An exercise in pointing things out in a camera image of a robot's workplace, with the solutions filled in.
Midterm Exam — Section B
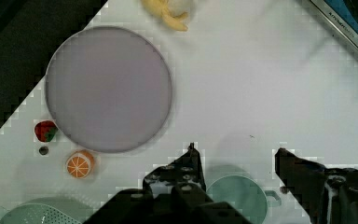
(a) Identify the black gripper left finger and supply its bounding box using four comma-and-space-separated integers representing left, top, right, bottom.
83, 145, 249, 224

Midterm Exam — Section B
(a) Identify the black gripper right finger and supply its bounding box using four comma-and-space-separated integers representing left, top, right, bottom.
275, 148, 358, 224

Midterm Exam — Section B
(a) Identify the silver toaster oven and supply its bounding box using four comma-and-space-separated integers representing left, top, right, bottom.
297, 0, 358, 52

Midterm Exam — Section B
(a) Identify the green mug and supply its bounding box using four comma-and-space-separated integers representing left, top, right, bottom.
207, 175, 282, 224

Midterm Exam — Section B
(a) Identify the plush orange slice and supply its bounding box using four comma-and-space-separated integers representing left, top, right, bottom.
65, 150, 95, 178

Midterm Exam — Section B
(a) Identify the round lilac plate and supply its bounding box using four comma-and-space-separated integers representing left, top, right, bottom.
45, 26, 173, 153

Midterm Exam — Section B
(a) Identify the green perforated colander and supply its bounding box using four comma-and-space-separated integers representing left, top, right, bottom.
0, 197, 93, 224

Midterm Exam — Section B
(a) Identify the dark table hole plug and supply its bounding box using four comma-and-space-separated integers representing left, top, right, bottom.
39, 147, 48, 155

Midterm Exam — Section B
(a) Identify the plush strawberry near plate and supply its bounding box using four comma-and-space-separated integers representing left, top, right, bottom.
34, 120, 58, 143

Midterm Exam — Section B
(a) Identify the plush yellow banana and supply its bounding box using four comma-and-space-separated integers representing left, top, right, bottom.
140, 0, 189, 32

